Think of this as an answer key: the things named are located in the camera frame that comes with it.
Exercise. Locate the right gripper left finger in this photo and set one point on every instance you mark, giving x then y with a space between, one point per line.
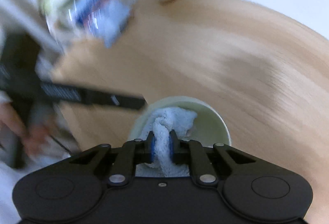
149 148

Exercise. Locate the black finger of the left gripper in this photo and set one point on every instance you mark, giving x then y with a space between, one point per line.
114 99

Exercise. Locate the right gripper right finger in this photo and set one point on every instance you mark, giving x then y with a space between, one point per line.
173 145

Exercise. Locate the cream ceramic bowl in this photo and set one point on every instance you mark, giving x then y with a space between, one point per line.
208 128

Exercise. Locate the person's left hand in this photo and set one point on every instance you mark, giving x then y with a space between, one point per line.
34 138

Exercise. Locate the blue white plastic package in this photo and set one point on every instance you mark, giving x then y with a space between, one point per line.
72 20

